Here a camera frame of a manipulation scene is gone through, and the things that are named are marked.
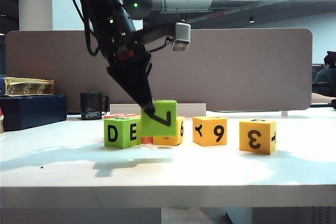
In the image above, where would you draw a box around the red ceiling sign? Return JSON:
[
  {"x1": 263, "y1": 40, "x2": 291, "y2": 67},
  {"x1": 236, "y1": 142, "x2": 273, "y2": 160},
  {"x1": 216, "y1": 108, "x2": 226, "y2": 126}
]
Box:
[{"x1": 206, "y1": 12, "x2": 225, "y2": 20}]

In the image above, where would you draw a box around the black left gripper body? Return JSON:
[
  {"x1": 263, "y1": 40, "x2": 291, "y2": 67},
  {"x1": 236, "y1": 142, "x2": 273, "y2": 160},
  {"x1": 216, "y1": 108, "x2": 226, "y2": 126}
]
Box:
[{"x1": 101, "y1": 34, "x2": 152, "y2": 69}]

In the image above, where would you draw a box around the yellow block E and alligator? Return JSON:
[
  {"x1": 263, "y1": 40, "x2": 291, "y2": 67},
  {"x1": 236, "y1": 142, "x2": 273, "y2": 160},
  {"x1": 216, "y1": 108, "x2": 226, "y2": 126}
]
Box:
[{"x1": 152, "y1": 115, "x2": 185, "y2": 146}]

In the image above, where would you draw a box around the yellow block P and 3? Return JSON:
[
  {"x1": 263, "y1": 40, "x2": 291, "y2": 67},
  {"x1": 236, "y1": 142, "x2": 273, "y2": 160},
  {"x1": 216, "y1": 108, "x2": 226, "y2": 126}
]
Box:
[{"x1": 239, "y1": 118, "x2": 278, "y2": 155}]

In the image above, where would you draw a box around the yellow block T and 9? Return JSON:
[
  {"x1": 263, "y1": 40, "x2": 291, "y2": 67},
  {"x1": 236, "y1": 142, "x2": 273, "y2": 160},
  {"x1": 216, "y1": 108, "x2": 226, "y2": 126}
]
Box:
[{"x1": 193, "y1": 115, "x2": 228, "y2": 147}]

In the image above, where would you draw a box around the grey-brown desk divider panel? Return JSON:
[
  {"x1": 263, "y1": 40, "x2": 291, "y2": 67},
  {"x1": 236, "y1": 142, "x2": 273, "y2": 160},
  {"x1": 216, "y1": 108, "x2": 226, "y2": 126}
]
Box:
[{"x1": 5, "y1": 27, "x2": 313, "y2": 112}]

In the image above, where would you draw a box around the dark blue case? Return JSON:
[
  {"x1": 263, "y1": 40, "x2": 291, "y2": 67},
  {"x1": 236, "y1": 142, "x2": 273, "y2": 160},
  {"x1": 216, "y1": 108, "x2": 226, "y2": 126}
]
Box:
[{"x1": 0, "y1": 94, "x2": 68, "y2": 132}]

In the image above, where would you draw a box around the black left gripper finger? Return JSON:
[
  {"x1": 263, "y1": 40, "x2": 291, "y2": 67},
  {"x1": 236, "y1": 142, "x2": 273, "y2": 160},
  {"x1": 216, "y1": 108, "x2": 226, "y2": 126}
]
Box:
[
  {"x1": 106, "y1": 57, "x2": 155, "y2": 116},
  {"x1": 145, "y1": 61, "x2": 153, "y2": 80}
]

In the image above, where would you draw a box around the black mug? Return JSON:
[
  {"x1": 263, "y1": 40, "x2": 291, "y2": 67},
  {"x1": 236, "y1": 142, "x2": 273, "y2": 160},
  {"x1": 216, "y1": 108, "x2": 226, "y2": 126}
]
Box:
[{"x1": 80, "y1": 92, "x2": 109, "y2": 121}]

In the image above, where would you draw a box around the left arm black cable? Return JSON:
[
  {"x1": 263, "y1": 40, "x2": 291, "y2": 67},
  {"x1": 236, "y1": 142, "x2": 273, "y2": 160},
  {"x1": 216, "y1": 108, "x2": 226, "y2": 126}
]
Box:
[{"x1": 65, "y1": 0, "x2": 103, "y2": 57}]

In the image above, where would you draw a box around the salmon block D and 2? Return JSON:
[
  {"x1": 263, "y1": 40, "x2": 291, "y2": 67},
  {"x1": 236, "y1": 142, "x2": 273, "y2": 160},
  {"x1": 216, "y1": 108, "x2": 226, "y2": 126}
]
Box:
[{"x1": 103, "y1": 113, "x2": 139, "y2": 120}]

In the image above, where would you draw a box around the green block D and 3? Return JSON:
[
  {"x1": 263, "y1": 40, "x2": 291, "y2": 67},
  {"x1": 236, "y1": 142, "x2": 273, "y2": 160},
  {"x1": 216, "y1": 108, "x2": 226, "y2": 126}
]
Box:
[{"x1": 104, "y1": 118, "x2": 143, "y2": 150}]

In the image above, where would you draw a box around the person in dark green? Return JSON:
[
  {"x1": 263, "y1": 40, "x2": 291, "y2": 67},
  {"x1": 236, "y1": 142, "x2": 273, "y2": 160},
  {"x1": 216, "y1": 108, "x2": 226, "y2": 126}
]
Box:
[{"x1": 312, "y1": 50, "x2": 336, "y2": 104}]

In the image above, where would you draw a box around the green block E and 7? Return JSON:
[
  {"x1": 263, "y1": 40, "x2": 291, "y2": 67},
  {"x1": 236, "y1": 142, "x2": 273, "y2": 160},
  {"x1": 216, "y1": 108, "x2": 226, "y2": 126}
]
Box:
[{"x1": 141, "y1": 100, "x2": 178, "y2": 137}]

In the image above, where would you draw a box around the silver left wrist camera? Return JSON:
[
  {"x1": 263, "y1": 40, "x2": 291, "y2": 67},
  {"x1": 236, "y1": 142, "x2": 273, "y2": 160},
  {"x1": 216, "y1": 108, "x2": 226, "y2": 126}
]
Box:
[{"x1": 170, "y1": 22, "x2": 192, "y2": 52}]

